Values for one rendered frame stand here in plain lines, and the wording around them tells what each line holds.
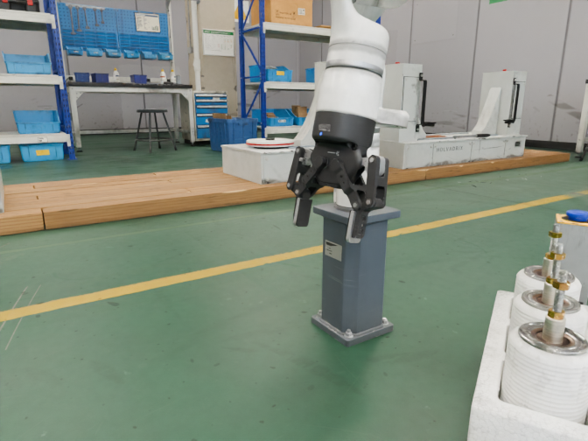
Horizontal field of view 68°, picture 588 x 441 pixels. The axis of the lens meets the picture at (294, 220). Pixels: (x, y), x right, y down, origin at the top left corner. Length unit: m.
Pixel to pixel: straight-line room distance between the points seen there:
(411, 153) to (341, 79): 2.76
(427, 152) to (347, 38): 2.88
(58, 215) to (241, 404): 1.50
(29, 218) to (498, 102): 3.63
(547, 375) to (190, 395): 0.60
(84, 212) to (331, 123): 1.77
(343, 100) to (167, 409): 0.63
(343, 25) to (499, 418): 0.49
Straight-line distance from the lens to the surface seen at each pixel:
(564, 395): 0.63
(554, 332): 0.63
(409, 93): 3.29
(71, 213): 2.19
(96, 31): 6.31
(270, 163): 2.55
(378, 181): 0.50
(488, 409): 0.61
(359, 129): 0.52
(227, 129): 4.96
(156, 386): 0.95
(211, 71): 6.85
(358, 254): 0.97
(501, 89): 4.33
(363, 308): 1.03
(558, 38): 6.36
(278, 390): 0.90
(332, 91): 0.53
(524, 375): 0.62
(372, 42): 0.54
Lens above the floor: 0.53
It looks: 15 degrees down
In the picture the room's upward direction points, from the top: straight up
